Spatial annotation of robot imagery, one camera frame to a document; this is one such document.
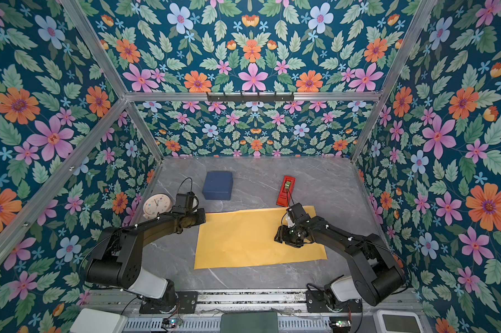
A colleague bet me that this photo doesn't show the white box bottom left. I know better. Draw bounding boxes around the white box bottom left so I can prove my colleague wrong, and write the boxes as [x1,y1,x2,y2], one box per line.
[70,309,128,333]

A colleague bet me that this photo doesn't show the yellow wrapping paper sheet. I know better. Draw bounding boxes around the yellow wrapping paper sheet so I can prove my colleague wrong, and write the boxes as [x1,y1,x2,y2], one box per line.
[194,208,328,270]

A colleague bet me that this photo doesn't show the red tape dispenser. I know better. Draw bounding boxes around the red tape dispenser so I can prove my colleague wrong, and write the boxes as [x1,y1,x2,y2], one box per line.
[276,176,296,208]

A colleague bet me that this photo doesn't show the round white analog clock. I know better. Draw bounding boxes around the round white analog clock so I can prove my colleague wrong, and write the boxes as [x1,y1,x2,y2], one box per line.
[143,194,173,220]

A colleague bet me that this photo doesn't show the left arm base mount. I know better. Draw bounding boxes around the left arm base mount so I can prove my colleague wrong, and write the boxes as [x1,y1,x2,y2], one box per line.
[139,291,199,314]

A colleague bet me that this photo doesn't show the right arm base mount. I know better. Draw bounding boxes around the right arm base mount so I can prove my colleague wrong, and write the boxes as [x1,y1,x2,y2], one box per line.
[305,286,363,314]

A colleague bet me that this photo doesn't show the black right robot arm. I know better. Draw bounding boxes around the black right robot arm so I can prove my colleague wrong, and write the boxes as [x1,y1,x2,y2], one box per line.
[274,203,406,311]

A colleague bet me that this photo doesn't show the blue gift box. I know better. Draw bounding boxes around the blue gift box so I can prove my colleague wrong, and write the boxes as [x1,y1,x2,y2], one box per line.
[202,171,233,201]

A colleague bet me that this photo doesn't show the white device bottom right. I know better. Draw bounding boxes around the white device bottom right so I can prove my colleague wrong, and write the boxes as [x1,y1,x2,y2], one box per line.
[373,309,433,333]

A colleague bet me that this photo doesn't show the green centre box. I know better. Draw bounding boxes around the green centre box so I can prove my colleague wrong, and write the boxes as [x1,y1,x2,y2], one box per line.
[220,312,279,333]

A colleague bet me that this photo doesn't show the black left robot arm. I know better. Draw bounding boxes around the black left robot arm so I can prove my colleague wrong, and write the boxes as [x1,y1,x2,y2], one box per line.
[85,191,206,301]

